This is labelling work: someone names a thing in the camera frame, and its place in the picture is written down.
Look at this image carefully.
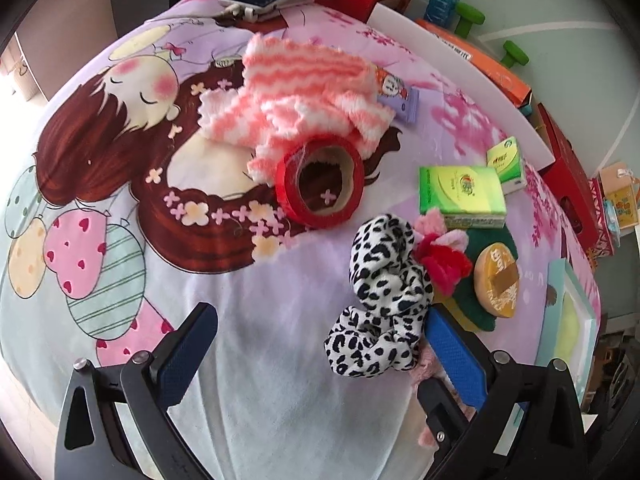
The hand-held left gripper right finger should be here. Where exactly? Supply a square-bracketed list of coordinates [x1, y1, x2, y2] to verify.
[417, 306, 586, 480]

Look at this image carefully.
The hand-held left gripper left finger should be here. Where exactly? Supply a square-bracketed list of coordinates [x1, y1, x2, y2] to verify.
[54, 302, 219, 480]

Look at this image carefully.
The light blue storage box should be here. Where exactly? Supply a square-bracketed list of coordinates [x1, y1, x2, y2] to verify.
[535, 260, 598, 408]

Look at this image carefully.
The leopard print fuzzy cloth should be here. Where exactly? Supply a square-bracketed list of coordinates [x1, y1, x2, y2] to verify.
[323, 214, 435, 378]

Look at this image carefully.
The pink white striped fuzzy cloth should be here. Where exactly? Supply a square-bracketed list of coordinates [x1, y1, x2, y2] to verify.
[198, 34, 396, 183]

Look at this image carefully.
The pale pink fuzzy cloth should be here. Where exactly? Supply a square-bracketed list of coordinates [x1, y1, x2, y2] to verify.
[410, 345, 481, 451]

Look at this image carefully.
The yellow round sponge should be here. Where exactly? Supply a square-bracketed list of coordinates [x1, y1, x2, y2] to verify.
[473, 242, 519, 319]

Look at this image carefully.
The pink red fuzzy sock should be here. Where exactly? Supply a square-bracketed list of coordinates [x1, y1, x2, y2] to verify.
[412, 208, 473, 296]

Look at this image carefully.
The dark green cloth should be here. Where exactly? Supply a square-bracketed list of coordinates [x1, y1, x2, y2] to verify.
[432, 227, 521, 333]

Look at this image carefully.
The green tissue box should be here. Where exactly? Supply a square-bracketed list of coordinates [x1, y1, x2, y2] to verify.
[419, 165, 507, 229]

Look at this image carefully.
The printed cartoon blanket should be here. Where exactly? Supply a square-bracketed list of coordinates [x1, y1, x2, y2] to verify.
[0, 0, 603, 480]

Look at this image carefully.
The red tape roll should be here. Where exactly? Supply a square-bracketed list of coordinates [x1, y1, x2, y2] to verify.
[275, 133, 365, 228]

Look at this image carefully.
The red patterned bag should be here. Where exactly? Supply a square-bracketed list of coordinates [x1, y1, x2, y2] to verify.
[587, 177, 621, 258]

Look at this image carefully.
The small green tissue pack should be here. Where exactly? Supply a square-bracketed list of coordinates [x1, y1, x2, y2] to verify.
[486, 136, 527, 196]

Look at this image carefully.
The red cardboard box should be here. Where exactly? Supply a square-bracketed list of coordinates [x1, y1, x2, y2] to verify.
[537, 102, 601, 248]

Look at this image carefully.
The tan gift bag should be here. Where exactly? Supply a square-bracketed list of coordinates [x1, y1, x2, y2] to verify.
[597, 162, 640, 228]

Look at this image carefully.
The purple tissue pack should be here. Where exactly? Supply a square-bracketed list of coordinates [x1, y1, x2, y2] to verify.
[375, 66, 420, 124]

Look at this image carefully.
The white bed board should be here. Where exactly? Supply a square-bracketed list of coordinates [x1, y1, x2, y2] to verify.
[368, 2, 556, 168]

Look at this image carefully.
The orange cardboard box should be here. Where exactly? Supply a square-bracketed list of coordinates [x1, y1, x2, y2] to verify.
[415, 17, 532, 106]

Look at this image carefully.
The green dumbbell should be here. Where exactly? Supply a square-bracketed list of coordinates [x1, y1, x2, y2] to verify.
[502, 40, 531, 67]
[454, 2, 486, 38]

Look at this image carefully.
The wooden cabinet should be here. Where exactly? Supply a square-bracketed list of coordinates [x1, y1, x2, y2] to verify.
[0, 30, 38, 106]

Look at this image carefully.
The white charging cable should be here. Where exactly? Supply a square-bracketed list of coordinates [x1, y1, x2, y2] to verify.
[215, 2, 261, 23]

